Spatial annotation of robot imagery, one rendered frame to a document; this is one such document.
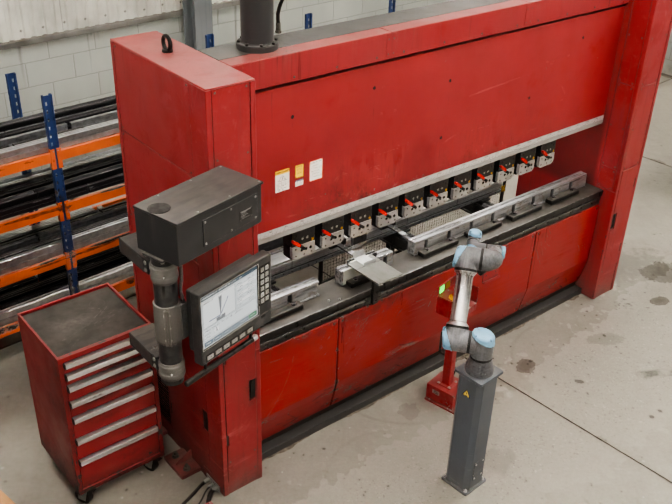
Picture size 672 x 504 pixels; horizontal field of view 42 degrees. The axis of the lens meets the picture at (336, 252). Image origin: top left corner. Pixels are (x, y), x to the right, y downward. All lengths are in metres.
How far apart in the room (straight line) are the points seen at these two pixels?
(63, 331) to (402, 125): 2.05
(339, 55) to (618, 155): 2.62
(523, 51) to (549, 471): 2.43
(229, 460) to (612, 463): 2.20
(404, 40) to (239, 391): 1.97
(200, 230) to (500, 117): 2.46
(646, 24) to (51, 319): 3.99
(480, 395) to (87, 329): 2.00
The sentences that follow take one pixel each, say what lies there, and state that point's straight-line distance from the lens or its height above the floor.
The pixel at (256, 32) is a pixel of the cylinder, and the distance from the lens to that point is 4.06.
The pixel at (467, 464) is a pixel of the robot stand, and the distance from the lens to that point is 4.85.
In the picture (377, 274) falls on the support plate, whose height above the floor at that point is 1.00.
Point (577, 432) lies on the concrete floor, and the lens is 5.52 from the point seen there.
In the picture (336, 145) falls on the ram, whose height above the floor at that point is 1.76.
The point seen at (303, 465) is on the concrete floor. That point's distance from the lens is 5.06.
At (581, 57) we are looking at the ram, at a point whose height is 1.87.
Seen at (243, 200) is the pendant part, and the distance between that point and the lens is 3.58.
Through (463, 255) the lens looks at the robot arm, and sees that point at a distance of 4.44.
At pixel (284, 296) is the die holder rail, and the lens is 4.67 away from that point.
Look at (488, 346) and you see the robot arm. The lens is 4.41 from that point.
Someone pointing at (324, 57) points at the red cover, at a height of 2.25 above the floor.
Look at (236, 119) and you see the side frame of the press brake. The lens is 3.76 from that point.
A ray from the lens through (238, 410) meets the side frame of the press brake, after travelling 4.56.
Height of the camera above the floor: 3.52
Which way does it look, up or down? 30 degrees down
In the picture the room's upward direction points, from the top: 2 degrees clockwise
